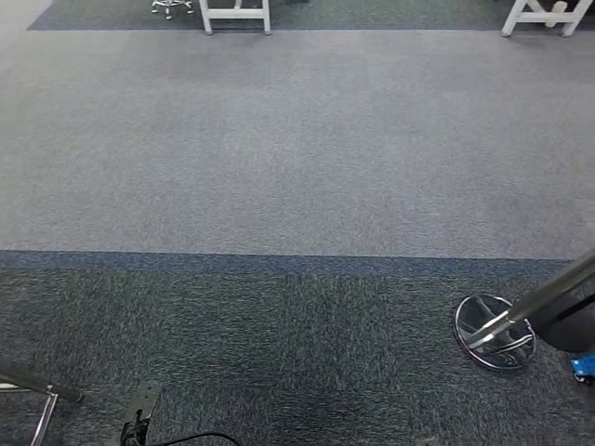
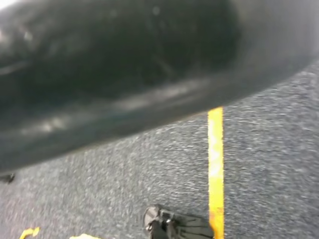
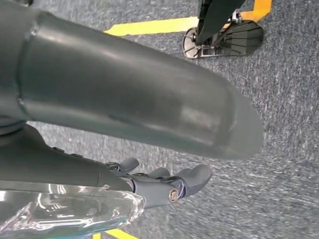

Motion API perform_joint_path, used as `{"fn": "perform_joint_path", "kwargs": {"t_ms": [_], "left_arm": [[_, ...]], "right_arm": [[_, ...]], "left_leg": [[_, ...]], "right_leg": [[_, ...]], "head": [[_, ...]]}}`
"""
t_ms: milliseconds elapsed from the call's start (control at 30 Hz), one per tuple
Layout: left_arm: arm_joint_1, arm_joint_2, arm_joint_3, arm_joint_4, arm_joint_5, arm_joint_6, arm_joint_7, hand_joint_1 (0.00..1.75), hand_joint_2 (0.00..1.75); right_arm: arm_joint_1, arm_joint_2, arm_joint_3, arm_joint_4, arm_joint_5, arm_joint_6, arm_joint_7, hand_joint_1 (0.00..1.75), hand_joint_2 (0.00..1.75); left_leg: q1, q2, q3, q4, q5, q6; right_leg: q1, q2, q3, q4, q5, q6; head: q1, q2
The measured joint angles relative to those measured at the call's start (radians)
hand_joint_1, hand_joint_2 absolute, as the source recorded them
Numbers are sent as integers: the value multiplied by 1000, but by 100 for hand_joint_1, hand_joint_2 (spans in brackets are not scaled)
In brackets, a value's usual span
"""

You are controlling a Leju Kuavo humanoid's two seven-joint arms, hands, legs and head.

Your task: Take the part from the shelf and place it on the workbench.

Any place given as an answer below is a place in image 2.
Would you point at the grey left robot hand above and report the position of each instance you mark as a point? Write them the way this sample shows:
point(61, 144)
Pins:
point(125, 66)

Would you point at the peeled yellow floor tape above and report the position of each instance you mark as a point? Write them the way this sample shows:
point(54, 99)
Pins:
point(29, 232)

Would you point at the black robot left foot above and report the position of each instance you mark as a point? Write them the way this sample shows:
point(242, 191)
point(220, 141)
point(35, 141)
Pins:
point(174, 224)

